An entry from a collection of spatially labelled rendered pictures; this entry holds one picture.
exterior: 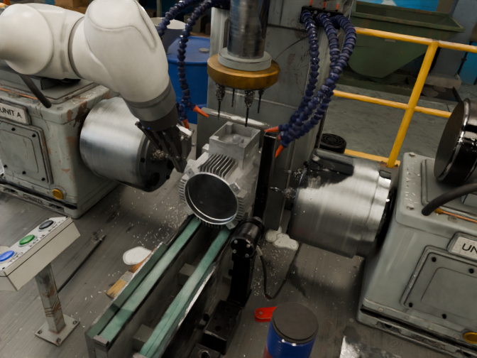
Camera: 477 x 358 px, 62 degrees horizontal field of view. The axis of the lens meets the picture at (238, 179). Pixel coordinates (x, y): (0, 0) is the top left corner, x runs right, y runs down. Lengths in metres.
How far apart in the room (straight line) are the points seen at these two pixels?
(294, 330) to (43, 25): 0.55
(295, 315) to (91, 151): 0.79
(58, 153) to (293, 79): 0.70
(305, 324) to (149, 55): 0.43
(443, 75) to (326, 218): 5.12
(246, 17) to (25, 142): 0.72
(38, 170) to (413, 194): 1.02
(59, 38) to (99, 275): 0.67
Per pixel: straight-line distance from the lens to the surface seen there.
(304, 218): 0.95
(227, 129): 1.12
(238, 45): 0.96
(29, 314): 1.11
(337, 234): 0.96
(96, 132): 1.14
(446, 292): 1.00
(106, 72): 0.65
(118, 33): 0.60
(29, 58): 0.69
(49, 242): 0.87
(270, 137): 0.85
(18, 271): 0.84
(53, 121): 1.18
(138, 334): 0.97
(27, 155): 1.31
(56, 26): 0.70
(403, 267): 0.98
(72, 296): 1.12
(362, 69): 5.13
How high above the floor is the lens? 1.63
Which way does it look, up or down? 34 degrees down
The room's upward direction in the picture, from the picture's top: 6 degrees clockwise
